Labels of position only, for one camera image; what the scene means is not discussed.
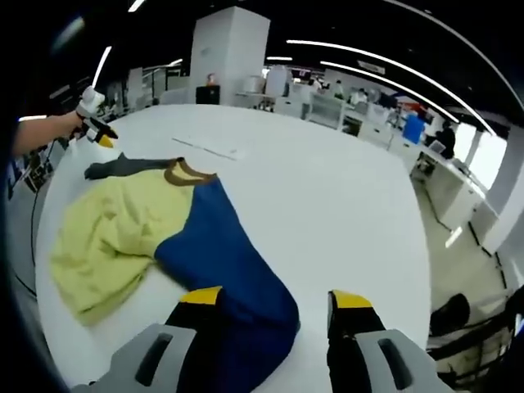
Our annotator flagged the blue bin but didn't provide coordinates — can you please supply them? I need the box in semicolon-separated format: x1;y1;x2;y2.
403;111;425;144

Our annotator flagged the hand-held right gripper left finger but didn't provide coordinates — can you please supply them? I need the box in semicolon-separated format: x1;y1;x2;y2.
71;285;224;393

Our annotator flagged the white strip template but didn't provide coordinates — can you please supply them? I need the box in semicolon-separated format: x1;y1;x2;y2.
171;137;246;161

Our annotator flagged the white counter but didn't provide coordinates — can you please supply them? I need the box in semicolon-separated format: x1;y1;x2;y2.
411;141;503;251

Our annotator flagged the yellow blue black garment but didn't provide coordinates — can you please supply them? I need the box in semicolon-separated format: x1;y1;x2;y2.
49;151;302;393

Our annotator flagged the white shelf cabinet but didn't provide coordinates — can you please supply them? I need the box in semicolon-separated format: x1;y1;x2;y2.
306;92;361;132

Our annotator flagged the person's left hand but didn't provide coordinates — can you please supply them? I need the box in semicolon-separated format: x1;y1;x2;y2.
65;110;86;142

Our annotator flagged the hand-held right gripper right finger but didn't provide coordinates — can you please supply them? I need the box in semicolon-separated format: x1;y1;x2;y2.
326;288;451;393

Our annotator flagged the white square pillar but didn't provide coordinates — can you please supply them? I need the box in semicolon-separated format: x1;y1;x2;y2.
190;6;271;108

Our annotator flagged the black cabinet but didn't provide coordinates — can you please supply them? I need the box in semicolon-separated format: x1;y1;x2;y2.
195;84;222;106

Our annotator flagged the black wheeled frame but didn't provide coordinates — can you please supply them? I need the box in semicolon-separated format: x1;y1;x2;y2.
427;286;521;382

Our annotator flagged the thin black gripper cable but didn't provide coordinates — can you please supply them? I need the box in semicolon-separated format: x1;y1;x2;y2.
31;138;58;214

